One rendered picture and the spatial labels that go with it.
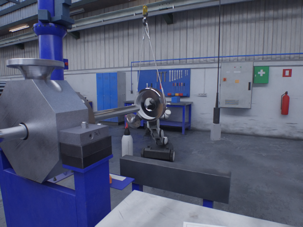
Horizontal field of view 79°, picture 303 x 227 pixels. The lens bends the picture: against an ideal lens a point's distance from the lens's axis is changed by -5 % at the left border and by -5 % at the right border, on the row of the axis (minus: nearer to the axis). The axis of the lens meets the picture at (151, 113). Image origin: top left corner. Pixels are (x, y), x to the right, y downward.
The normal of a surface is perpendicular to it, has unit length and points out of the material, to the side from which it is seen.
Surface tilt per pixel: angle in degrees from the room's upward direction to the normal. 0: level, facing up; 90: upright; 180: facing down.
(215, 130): 90
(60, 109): 45
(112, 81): 90
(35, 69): 128
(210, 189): 90
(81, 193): 90
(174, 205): 0
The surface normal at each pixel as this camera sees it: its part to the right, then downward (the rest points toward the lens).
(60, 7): -0.43, 0.12
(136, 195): 0.00, -0.99
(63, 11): 0.91, 0.06
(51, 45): 0.46, 0.12
